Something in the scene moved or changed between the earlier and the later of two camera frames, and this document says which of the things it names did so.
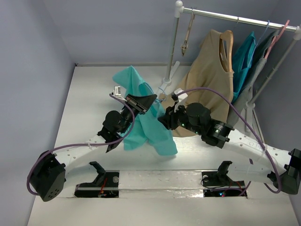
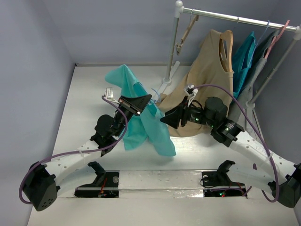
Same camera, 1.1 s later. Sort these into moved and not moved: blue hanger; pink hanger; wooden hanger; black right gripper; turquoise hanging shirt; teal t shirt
Moved: black right gripper; teal t shirt
Not moved: wooden hanger; blue hanger; turquoise hanging shirt; pink hanger
